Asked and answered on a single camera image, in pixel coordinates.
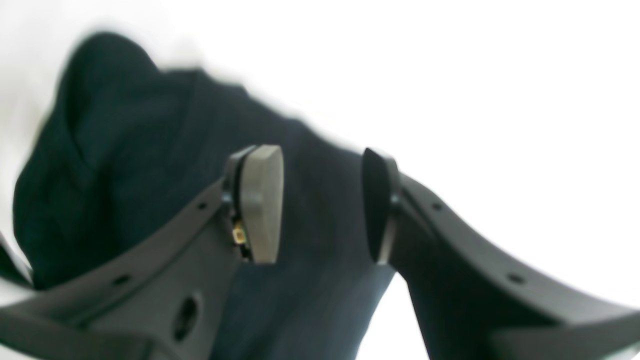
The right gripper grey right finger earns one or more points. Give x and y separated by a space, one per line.
472 300

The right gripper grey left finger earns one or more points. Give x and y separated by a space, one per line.
164 298

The black T-shirt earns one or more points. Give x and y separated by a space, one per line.
128 145

